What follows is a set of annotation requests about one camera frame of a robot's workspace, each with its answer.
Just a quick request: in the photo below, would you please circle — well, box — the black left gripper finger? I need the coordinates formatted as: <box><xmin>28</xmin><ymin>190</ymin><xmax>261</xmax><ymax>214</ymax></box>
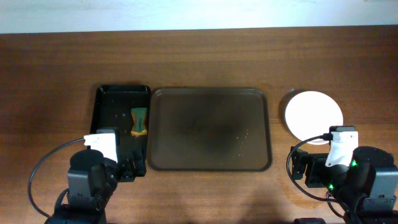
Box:
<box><xmin>119</xmin><ymin>159</ymin><xmax>136</xmax><ymax>182</ymax></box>
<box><xmin>132</xmin><ymin>150</ymin><xmax>147</xmax><ymax>177</ymax></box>

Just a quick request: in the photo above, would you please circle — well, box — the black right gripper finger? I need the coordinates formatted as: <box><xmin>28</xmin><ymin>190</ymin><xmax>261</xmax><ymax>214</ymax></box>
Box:
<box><xmin>291</xmin><ymin>149</ymin><xmax>309</xmax><ymax>180</ymax></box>
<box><xmin>305</xmin><ymin>154</ymin><xmax>328</xmax><ymax>188</ymax></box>

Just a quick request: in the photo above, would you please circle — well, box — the green and orange sponge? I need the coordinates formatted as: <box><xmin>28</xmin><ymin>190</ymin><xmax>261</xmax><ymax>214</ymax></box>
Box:
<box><xmin>131</xmin><ymin>108</ymin><xmax>147</xmax><ymax>136</ymax></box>

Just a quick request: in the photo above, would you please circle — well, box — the white plate with ketchup streak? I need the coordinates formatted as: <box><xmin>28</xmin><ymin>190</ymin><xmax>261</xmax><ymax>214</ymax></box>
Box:
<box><xmin>284</xmin><ymin>91</ymin><xmax>343</xmax><ymax>141</ymax></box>

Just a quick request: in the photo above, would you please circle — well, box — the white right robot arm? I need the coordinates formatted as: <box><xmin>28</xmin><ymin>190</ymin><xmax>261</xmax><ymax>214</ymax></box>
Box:
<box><xmin>132</xmin><ymin>140</ymin><xmax>397</xmax><ymax>223</ymax></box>

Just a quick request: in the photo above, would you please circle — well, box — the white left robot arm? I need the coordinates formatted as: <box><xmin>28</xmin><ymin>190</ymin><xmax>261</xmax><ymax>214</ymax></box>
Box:
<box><xmin>45</xmin><ymin>149</ymin><xmax>136</xmax><ymax>224</ymax></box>

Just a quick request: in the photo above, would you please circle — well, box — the black water tray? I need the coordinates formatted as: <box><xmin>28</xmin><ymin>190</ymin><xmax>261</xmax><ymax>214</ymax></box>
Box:
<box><xmin>89</xmin><ymin>83</ymin><xmax>152</xmax><ymax>178</ymax></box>

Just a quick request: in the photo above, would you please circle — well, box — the brown serving tray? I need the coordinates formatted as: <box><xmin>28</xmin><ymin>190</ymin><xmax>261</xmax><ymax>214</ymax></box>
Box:
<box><xmin>147</xmin><ymin>88</ymin><xmax>272</xmax><ymax>172</ymax></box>

